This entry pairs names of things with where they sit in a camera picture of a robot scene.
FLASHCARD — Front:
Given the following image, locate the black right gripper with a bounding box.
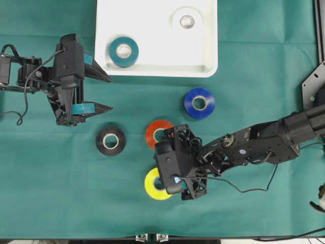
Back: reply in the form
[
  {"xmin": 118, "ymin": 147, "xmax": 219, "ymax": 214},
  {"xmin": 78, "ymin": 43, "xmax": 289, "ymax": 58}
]
[{"xmin": 164, "ymin": 125, "xmax": 208, "ymax": 201}]

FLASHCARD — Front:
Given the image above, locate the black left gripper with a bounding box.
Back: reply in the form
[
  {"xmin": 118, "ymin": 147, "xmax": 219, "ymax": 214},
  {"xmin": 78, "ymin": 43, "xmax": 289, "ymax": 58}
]
[{"xmin": 46, "ymin": 47, "xmax": 113, "ymax": 127}]

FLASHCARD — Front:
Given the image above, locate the red tape roll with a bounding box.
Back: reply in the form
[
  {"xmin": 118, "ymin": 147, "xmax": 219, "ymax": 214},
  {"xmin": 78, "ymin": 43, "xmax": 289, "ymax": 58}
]
[{"xmin": 145, "ymin": 119, "xmax": 174, "ymax": 149}]

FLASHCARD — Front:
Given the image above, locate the yellow tape roll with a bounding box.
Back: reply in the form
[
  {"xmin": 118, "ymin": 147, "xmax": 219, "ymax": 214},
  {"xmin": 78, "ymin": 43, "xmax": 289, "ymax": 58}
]
[{"xmin": 144, "ymin": 167, "xmax": 172, "ymax": 200}]

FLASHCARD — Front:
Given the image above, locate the teal tape roll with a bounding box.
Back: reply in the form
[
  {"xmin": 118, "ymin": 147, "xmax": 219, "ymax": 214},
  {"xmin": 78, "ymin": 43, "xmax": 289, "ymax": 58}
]
[{"xmin": 109, "ymin": 36, "xmax": 139, "ymax": 68}]

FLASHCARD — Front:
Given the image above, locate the black tape roll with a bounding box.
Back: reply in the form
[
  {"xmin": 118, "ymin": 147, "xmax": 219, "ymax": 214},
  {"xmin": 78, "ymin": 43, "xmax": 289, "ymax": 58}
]
[{"xmin": 95, "ymin": 124, "xmax": 126, "ymax": 156}]

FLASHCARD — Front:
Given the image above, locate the blue tape roll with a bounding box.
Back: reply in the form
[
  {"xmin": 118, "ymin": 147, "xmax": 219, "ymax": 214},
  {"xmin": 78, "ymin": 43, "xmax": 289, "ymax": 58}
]
[{"xmin": 184, "ymin": 87, "xmax": 215, "ymax": 119}]

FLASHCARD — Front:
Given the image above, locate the white tape roll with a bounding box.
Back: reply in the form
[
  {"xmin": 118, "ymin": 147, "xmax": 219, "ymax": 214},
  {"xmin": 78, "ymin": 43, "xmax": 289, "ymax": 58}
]
[{"xmin": 171, "ymin": 7, "xmax": 203, "ymax": 32}]

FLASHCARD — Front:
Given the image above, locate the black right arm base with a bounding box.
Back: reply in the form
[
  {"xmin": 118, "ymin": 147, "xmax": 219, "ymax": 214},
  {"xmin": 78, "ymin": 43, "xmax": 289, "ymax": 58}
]
[{"xmin": 302, "ymin": 61, "xmax": 324, "ymax": 138}]

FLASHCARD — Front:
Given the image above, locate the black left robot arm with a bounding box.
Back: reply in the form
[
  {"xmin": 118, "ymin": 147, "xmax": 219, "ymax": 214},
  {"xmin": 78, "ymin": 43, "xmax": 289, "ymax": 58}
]
[{"xmin": 1, "ymin": 42, "xmax": 113, "ymax": 127}]

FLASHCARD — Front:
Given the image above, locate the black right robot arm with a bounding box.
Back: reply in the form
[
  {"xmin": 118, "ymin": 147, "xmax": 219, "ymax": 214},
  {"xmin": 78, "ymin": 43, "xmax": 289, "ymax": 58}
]
[{"xmin": 154, "ymin": 105, "xmax": 324, "ymax": 200}]

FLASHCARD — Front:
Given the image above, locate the white plastic tray case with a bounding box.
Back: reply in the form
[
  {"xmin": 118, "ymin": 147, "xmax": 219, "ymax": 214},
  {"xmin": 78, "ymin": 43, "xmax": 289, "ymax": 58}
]
[{"xmin": 94, "ymin": 1, "xmax": 218, "ymax": 78}]

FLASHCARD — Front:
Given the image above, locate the silver right table clamp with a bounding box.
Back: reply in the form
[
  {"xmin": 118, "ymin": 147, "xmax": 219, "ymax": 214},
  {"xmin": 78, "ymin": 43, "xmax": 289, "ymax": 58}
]
[{"xmin": 156, "ymin": 234, "xmax": 169, "ymax": 243}]

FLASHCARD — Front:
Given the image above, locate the silver table clamp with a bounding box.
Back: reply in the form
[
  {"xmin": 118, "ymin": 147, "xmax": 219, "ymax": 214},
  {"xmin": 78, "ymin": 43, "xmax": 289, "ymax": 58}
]
[
  {"xmin": 156, "ymin": 234, "xmax": 169, "ymax": 243},
  {"xmin": 135, "ymin": 234, "xmax": 148, "ymax": 243}
]

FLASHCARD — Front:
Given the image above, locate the green table cloth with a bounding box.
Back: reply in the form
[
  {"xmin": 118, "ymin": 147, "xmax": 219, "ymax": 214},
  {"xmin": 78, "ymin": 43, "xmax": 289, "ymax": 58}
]
[{"xmin": 1, "ymin": 1, "xmax": 324, "ymax": 238}]

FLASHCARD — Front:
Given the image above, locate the silver left table clamp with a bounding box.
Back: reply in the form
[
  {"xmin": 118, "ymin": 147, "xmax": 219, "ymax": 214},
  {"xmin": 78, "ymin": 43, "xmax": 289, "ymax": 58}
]
[{"xmin": 135, "ymin": 234, "xmax": 148, "ymax": 243}]

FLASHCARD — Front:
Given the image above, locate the black white object at edge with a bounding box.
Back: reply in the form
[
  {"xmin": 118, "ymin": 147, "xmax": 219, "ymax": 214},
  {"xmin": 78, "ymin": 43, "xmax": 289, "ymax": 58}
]
[{"xmin": 309, "ymin": 184, "xmax": 324, "ymax": 213}]

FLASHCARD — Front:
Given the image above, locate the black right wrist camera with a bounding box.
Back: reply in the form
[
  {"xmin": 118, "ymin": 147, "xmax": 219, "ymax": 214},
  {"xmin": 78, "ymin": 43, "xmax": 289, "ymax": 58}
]
[{"xmin": 154, "ymin": 140, "xmax": 199, "ymax": 200}]

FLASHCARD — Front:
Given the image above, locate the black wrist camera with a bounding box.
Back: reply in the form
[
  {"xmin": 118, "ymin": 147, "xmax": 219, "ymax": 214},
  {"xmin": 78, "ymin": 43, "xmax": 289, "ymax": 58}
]
[
  {"xmin": 154, "ymin": 140, "xmax": 199, "ymax": 200},
  {"xmin": 54, "ymin": 34, "xmax": 85, "ymax": 89}
]

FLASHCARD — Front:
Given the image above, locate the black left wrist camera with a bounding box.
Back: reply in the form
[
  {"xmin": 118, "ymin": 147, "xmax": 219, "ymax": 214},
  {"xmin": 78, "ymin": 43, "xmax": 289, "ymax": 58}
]
[{"xmin": 54, "ymin": 34, "xmax": 85, "ymax": 89}]

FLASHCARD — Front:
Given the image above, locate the black left camera cable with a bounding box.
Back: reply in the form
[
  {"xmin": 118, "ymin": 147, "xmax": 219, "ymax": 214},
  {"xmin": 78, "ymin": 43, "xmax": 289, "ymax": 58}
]
[{"xmin": 0, "ymin": 49, "xmax": 64, "ymax": 126}]

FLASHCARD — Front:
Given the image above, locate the black camera cable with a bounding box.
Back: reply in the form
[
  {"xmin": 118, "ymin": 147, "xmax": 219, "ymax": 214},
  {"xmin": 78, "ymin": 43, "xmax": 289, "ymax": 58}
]
[
  {"xmin": 175, "ymin": 142, "xmax": 325, "ymax": 193},
  {"xmin": 0, "ymin": 49, "xmax": 64, "ymax": 126}
]

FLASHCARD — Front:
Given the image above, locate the black right camera cable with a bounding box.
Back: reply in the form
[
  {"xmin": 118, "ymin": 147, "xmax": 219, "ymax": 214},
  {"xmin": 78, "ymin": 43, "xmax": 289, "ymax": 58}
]
[{"xmin": 175, "ymin": 142, "xmax": 325, "ymax": 193}]

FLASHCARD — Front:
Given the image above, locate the black cable at bottom edge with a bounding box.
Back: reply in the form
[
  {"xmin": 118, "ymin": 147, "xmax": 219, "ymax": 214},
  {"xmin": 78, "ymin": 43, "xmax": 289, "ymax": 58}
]
[{"xmin": 250, "ymin": 226, "xmax": 325, "ymax": 241}]

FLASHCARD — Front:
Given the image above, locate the aluminium frame rail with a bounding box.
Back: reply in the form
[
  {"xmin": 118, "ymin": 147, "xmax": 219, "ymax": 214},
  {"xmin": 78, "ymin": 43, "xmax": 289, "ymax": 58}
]
[{"xmin": 314, "ymin": 0, "xmax": 324, "ymax": 64}]

